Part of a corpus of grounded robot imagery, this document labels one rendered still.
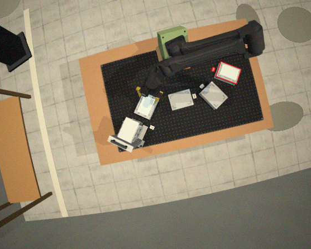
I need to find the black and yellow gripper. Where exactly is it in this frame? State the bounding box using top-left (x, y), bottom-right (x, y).
top-left (136, 82), bottom-right (163, 104)

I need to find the grey shelf rack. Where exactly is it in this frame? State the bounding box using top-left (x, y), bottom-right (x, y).
top-left (112, 125), bottom-right (148, 149)

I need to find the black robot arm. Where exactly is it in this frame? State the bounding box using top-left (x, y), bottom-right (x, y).
top-left (140, 20), bottom-right (265, 97)

